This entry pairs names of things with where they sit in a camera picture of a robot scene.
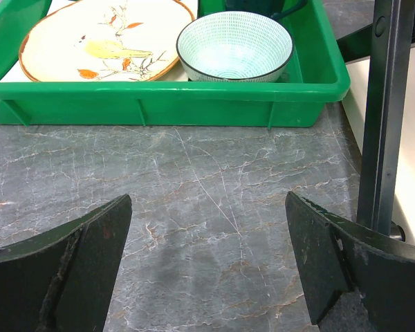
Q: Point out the black frame beige shelf rack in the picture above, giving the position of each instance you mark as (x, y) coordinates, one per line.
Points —
(387, 43)

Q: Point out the green plastic tray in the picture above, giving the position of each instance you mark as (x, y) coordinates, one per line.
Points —
(315, 75)

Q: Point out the oval bird pattern plate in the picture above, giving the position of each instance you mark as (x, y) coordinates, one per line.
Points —
(106, 41)

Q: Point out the dark green mug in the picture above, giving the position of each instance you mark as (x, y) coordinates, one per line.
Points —
(269, 8)

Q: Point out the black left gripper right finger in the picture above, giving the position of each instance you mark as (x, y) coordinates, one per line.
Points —
(354, 279)

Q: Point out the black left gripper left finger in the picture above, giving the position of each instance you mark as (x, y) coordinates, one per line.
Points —
(63, 279)

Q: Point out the light teal patterned bowl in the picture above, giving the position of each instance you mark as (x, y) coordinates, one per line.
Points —
(234, 46)

